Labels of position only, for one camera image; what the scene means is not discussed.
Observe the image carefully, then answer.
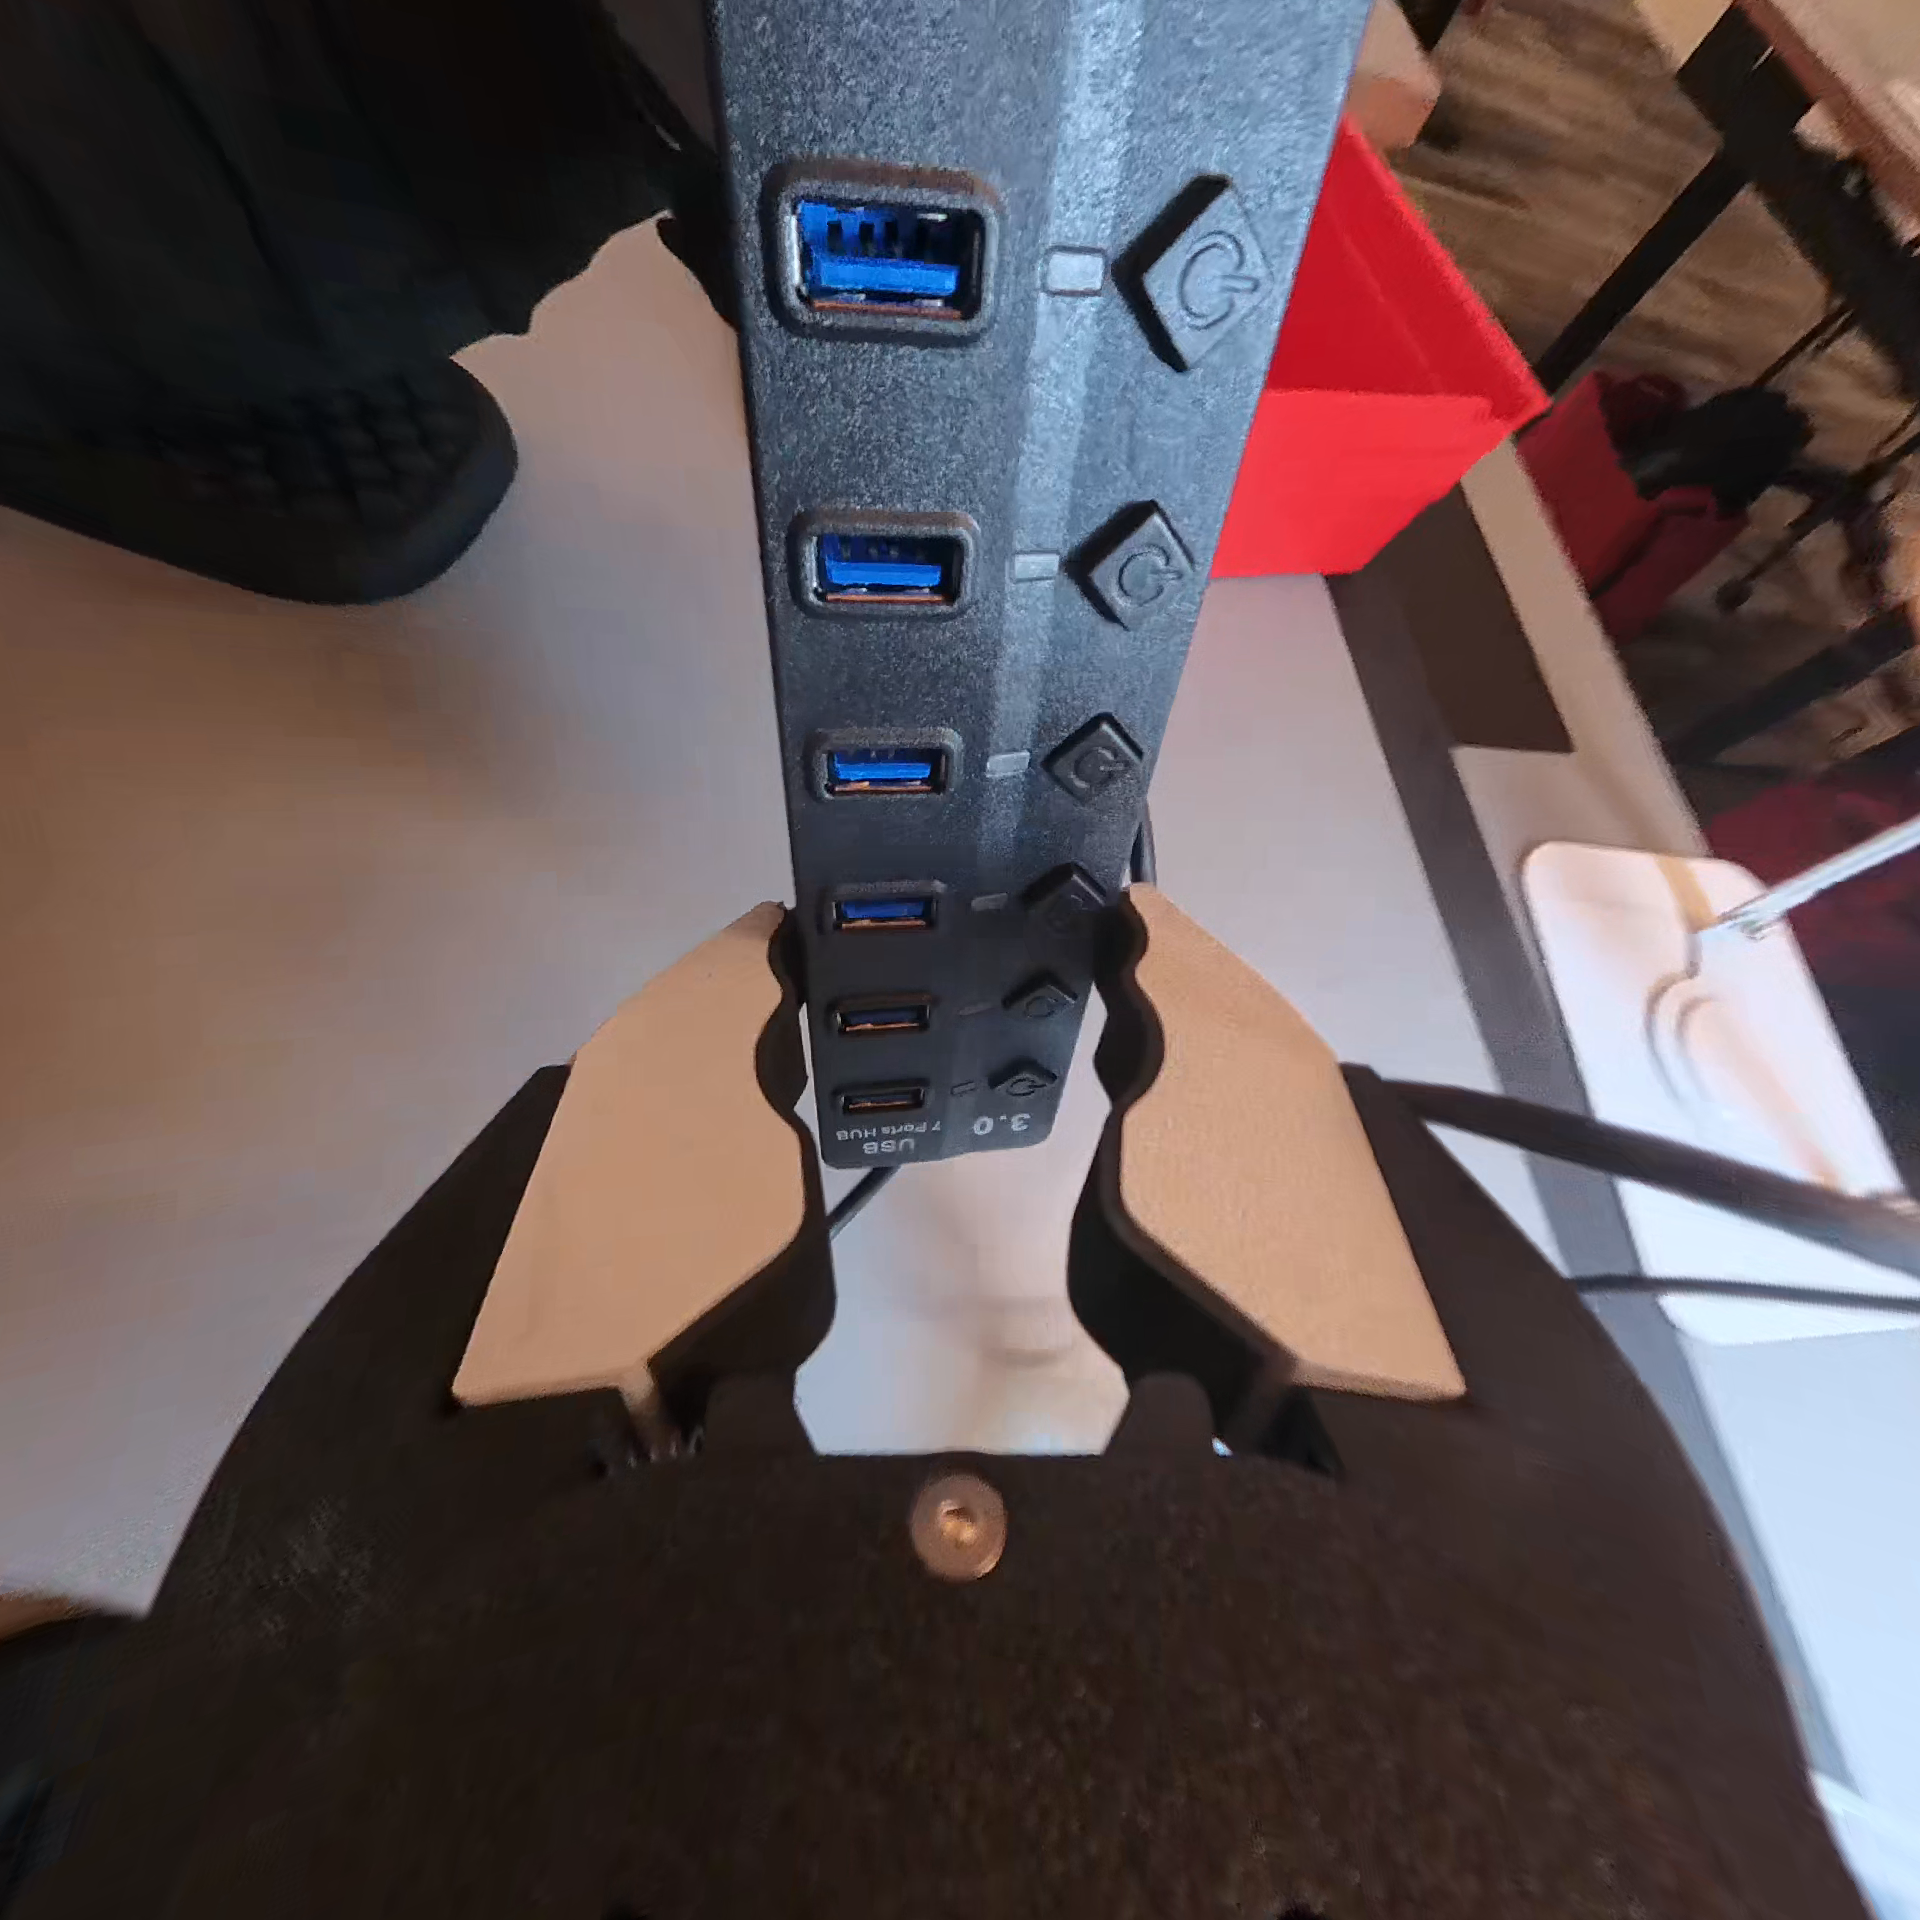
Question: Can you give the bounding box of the black wrist rest pad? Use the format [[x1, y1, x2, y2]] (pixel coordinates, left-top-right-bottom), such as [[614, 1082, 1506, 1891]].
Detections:
[[0, 348, 524, 604]]

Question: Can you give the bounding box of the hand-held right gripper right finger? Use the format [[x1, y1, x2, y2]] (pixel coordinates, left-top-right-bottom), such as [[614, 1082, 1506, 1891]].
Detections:
[[1071, 881, 1469, 1405]]

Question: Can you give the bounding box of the red bag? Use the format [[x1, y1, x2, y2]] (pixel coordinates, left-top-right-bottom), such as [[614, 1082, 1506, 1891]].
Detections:
[[1515, 367, 1752, 640]]

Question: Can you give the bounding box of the thin black cable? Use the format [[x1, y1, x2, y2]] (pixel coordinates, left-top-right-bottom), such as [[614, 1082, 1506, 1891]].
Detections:
[[1567, 1272, 1920, 1330]]

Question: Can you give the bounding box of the thick black cable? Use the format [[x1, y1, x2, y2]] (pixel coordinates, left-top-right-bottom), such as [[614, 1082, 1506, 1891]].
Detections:
[[1400, 1076, 1920, 1276]]

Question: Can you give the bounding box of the red plastic box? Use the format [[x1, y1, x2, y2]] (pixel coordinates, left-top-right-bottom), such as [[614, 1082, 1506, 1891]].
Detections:
[[1210, 116, 1551, 581]]

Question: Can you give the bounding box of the black usb hub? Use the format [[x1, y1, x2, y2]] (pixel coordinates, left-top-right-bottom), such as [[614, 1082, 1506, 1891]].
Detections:
[[705, 0, 1376, 1162]]

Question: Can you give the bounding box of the person's black clothing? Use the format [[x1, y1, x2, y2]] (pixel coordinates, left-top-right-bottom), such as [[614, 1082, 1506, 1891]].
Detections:
[[0, 0, 738, 391]]

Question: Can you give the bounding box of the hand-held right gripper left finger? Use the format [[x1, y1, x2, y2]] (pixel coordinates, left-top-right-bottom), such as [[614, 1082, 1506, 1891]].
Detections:
[[451, 902, 843, 1411]]

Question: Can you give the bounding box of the black desk frame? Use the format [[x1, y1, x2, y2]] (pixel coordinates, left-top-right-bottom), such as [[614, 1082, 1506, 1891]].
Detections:
[[1531, 0, 1920, 394]]

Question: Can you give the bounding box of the white tray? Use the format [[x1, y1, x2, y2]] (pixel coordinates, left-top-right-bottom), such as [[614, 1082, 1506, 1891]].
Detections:
[[1521, 817, 1920, 1345]]

